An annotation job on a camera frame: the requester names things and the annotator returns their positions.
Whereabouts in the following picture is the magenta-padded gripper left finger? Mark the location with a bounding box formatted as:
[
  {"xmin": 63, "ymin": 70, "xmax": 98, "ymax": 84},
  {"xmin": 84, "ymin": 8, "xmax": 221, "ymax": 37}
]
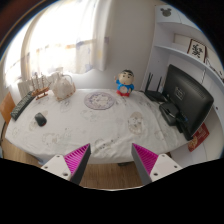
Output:
[{"xmin": 41, "ymin": 143, "xmax": 92, "ymax": 186}]

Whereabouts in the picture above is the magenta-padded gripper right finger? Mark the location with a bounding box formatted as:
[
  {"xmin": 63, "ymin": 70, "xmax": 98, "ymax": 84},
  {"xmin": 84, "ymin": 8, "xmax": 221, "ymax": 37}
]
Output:
[{"xmin": 131, "ymin": 143, "xmax": 184, "ymax": 186}]

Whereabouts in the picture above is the black computer mouse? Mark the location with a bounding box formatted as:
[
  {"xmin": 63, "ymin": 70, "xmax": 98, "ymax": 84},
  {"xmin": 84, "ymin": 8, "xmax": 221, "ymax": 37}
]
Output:
[{"xmin": 34, "ymin": 112, "xmax": 48, "ymax": 127}]

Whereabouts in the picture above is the round purple printed mouse pad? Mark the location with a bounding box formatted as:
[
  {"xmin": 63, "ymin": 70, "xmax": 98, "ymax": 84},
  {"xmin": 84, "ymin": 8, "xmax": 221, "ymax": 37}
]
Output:
[{"xmin": 83, "ymin": 91, "xmax": 116, "ymax": 111}]

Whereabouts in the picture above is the white printed tablecloth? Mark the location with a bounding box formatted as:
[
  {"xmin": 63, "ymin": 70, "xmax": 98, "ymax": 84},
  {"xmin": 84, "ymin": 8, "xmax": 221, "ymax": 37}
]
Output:
[{"xmin": 4, "ymin": 88, "xmax": 189, "ymax": 165}]

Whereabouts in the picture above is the small black box device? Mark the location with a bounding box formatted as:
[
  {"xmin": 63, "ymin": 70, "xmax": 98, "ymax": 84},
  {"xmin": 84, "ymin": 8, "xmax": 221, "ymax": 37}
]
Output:
[{"xmin": 158, "ymin": 101, "xmax": 181, "ymax": 127}]

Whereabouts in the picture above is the red paper packet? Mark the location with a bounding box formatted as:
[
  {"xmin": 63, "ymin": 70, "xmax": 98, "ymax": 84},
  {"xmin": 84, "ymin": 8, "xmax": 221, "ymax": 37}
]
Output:
[{"xmin": 187, "ymin": 122, "xmax": 211, "ymax": 153}]

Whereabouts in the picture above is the black router with antennas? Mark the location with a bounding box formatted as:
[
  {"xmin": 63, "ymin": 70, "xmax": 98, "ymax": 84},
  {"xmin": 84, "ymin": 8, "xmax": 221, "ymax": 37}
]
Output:
[{"xmin": 143, "ymin": 72, "xmax": 168, "ymax": 103}]

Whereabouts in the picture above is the large white conch shell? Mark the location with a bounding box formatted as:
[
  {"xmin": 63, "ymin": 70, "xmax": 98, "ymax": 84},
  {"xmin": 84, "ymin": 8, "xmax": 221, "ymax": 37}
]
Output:
[{"xmin": 50, "ymin": 71, "xmax": 77, "ymax": 102}]

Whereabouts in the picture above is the black monitor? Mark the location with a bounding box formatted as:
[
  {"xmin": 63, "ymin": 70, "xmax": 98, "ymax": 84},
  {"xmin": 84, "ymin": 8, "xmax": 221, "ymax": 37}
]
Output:
[{"xmin": 162, "ymin": 64, "xmax": 215, "ymax": 141}]

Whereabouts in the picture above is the black keyboard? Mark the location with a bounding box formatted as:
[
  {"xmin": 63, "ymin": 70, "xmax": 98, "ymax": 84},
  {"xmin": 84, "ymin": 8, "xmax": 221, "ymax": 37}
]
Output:
[{"xmin": 10, "ymin": 90, "xmax": 36, "ymax": 122}]

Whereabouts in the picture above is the wooden model sailing ship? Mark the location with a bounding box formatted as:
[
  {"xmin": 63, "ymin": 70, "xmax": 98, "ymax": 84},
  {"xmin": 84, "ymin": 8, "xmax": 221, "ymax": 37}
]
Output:
[{"xmin": 29, "ymin": 72, "xmax": 51, "ymax": 101}]

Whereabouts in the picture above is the cartoon boy figurine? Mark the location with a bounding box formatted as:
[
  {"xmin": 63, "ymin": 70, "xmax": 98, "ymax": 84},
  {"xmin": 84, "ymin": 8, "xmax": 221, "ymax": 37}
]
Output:
[{"xmin": 114, "ymin": 69, "xmax": 136, "ymax": 98}]

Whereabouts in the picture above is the orange wooden chair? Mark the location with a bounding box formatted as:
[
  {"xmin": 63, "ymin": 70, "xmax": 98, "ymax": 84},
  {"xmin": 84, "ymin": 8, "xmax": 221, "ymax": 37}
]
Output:
[{"xmin": 0, "ymin": 91, "xmax": 17, "ymax": 126}]

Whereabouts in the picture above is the white shelf unit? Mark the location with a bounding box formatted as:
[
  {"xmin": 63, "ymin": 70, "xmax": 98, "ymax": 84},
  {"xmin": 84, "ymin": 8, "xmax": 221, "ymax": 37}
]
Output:
[{"xmin": 141, "ymin": 4, "xmax": 224, "ymax": 161}]

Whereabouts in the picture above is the white star-print curtain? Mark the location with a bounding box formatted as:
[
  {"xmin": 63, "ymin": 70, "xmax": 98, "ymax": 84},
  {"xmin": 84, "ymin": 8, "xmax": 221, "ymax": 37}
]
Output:
[{"xmin": 21, "ymin": 0, "xmax": 113, "ymax": 81}]

